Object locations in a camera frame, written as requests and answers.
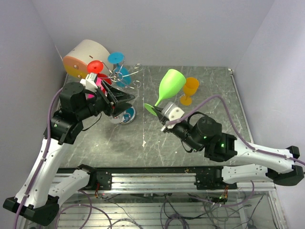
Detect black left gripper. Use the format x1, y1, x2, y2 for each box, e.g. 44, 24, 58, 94
76, 79, 135, 120

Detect chrome wine glass rack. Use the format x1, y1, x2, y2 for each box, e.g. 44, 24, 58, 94
108, 52, 143, 125

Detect green wine glass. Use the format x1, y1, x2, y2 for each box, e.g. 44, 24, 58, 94
144, 69, 186, 116

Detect orange wine glass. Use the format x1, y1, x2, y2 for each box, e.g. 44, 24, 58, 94
180, 77, 200, 106

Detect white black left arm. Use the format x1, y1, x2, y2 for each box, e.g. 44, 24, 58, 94
3, 79, 135, 226

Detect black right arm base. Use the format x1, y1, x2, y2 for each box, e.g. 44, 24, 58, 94
192, 166, 237, 190

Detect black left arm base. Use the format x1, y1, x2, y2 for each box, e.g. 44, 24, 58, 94
86, 170, 112, 190

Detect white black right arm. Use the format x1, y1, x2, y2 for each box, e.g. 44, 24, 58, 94
152, 103, 305, 189

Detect blue wine glass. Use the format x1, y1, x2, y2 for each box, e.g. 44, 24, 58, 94
108, 52, 131, 88

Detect pink wine glass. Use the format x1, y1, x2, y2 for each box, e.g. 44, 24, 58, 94
85, 77, 107, 94

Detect red wine glass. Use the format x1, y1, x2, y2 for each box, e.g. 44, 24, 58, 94
87, 60, 112, 85

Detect white round container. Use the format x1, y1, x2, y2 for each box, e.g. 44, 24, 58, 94
63, 39, 114, 79

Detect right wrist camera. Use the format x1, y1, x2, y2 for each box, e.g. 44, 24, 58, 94
161, 102, 184, 121

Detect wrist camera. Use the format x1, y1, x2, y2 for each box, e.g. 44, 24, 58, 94
80, 73, 98, 92
161, 102, 184, 121

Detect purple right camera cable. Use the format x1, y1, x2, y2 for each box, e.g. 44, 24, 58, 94
166, 94, 305, 167

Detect aluminium rail frame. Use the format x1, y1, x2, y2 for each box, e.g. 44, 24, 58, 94
16, 66, 290, 229

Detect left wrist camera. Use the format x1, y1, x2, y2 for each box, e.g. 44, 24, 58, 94
80, 73, 98, 92

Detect loose floor cables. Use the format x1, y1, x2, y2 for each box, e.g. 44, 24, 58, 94
54, 188, 265, 229

